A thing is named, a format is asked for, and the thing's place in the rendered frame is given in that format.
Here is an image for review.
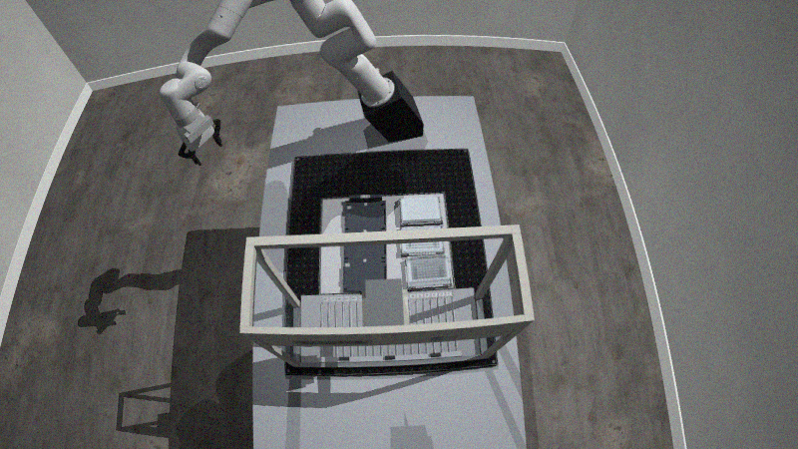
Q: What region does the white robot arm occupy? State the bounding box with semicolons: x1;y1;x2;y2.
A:
160;0;394;143

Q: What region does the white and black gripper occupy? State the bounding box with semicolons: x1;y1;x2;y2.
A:
176;119;222;166

